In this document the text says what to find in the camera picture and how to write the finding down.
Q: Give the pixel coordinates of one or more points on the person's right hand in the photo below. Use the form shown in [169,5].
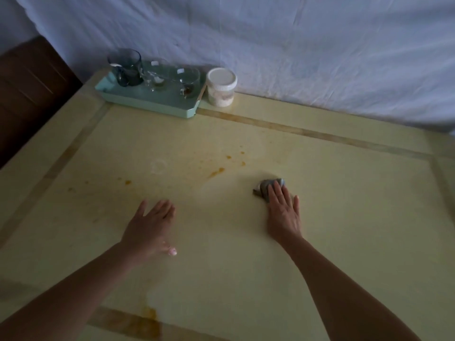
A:
[284,220]

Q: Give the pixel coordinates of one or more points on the brown wooden chair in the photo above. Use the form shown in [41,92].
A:
[32,99]

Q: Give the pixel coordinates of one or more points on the white wall cloth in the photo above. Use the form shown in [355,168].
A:
[302,49]

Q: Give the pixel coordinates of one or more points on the blue grey rag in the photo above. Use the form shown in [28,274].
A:
[263,188]

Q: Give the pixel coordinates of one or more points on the person's left forearm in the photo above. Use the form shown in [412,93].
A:
[60,305]

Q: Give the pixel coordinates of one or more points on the yellow dining table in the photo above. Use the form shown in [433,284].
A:
[320,195]

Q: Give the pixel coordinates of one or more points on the mint green tray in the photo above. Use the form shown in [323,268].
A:
[142,101]

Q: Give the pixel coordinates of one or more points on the person's left hand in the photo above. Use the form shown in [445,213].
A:
[151,234]

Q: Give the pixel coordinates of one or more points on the dark glass mug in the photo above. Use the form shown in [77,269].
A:
[128,70]

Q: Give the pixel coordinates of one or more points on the person's right forearm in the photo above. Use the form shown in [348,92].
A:
[348,298]

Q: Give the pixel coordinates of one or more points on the white ceramic spoon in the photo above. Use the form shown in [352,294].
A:
[115,64]

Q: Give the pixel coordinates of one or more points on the white lidded jar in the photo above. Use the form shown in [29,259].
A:
[221,88]

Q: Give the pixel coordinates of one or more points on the clear glass cup brown residue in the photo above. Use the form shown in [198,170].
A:
[188,83]

